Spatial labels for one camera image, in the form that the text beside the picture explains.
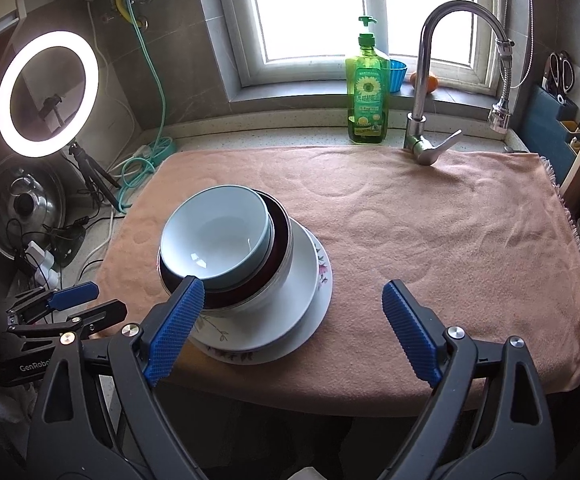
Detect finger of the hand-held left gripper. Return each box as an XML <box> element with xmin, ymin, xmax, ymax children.
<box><xmin>6</xmin><ymin>282</ymin><xmax>101</xmax><ymax>325</ymax></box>
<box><xmin>7</xmin><ymin>299</ymin><xmax>128</xmax><ymax>342</ymax></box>

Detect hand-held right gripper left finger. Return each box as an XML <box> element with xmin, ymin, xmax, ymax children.
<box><xmin>25</xmin><ymin>276</ymin><xmax>205</xmax><ymax>480</ymax></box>

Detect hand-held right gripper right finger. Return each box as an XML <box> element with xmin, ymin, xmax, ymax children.
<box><xmin>377</xmin><ymin>280</ymin><xmax>556</xmax><ymax>480</ymax></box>

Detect large pink floral plate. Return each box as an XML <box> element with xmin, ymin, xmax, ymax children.
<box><xmin>205</xmin><ymin>230</ymin><xmax>333</xmax><ymax>365</ymax></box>

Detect light blue bowl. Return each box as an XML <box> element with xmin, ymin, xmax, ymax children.
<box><xmin>160</xmin><ymin>185</ymin><xmax>273</xmax><ymax>292</ymax></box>

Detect oval plate green sprig print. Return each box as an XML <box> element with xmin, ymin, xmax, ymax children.
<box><xmin>187</xmin><ymin>215</ymin><xmax>321</xmax><ymax>352</ymax></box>

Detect red steel-lined bowl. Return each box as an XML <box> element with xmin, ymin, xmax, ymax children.
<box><xmin>159</xmin><ymin>190</ymin><xmax>291</xmax><ymax>311</ymax></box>

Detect white charger plug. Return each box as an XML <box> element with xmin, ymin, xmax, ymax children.
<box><xmin>24</xmin><ymin>240</ymin><xmax>58</xmax><ymax>286</ymax></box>

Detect steel pot lid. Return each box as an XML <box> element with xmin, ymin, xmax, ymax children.
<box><xmin>0</xmin><ymin>154</ymin><xmax>67</xmax><ymax>261</ymax></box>

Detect pink towel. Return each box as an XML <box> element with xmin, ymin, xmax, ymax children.
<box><xmin>95</xmin><ymin>145</ymin><xmax>580</xmax><ymax>417</ymax></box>

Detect black tripod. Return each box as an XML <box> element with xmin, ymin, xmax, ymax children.
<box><xmin>67</xmin><ymin>142</ymin><xmax>123</xmax><ymax>211</ymax></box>

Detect faucet spray head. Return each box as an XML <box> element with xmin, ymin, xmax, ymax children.
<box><xmin>487</xmin><ymin>37</ymin><xmax>515</xmax><ymax>133</ymax></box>

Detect green dish soap bottle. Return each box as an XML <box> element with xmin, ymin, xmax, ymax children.
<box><xmin>345</xmin><ymin>15</ymin><xmax>392</xmax><ymax>145</ymax></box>

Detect chrome kitchen faucet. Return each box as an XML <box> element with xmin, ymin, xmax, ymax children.
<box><xmin>402</xmin><ymin>1</ymin><xmax>508</xmax><ymax>167</ymax></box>

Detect orange fruit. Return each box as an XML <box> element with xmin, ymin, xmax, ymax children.
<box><xmin>410</xmin><ymin>72</ymin><xmax>439</xmax><ymax>95</ymax></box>

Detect blue knife holder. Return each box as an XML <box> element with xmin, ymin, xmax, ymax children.
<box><xmin>524</xmin><ymin>84</ymin><xmax>580</xmax><ymax>161</ymax></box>

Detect blue cup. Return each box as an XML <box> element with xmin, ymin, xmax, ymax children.
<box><xmin>389</xmin><ymin>59</ymin><xmax>408</xmax><ymax>93</ymax></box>

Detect scissors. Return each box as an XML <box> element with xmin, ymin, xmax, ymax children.
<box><xmin>542</xmin><ymin>51</ymin><xmax>575</xmax><ymax>106</ymax></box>

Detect window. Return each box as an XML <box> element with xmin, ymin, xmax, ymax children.
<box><xmin>210</xmin><ymin>0</ymin><xmax>508</xmax><ymax>103</ymax></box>

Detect green hose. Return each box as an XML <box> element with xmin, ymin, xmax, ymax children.
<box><xmin>120</xmin><ymin>0</ymin><xmax>171</xmax><ymax>211</ymax></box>

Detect ring light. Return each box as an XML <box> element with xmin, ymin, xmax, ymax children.
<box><xmin>0</xmin><ymin>30</ymin><xmax>100</xmax><ymax>157</ymax></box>

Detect metal shower hose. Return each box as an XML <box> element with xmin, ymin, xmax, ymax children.
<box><xmin>500</xmin><ymin>0</ymin><xmax>535</xmax><ymax>88</ymax></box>

